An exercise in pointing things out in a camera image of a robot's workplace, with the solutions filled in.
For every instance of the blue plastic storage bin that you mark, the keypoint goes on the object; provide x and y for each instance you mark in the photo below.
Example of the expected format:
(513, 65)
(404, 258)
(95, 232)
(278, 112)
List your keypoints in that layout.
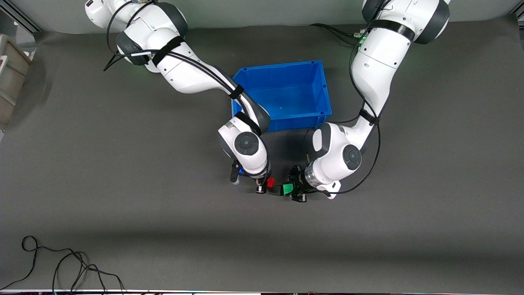
(294, 90)

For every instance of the small green cube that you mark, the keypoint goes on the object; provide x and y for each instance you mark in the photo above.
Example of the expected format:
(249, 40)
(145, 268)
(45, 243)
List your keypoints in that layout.
(287, 189)

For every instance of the aluminium frame rail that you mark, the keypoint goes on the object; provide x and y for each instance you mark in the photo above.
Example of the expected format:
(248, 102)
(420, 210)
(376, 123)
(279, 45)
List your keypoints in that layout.
(20, 16)

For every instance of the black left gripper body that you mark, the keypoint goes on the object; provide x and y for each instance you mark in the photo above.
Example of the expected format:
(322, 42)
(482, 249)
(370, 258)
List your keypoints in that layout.
(297, 183)

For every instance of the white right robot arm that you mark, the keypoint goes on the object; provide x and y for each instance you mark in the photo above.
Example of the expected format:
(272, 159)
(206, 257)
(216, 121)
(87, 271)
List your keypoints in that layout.
(188, 73)

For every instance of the beige plastic crate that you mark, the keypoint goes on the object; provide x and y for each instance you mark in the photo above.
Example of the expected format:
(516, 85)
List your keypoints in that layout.
(10, 78)

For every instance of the small black cube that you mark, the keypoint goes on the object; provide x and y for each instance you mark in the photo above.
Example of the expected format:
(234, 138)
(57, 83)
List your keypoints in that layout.
(278, 190)

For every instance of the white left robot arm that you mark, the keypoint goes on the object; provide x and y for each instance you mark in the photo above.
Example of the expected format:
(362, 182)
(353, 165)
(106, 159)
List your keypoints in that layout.
(376, 69)

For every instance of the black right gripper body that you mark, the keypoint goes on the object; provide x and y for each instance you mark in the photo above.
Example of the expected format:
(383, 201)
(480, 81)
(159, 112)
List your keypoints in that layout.
(262, 183)

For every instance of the small red cube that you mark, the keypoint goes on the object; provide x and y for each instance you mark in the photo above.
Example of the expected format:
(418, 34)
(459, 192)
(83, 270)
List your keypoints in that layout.
(270, 183)

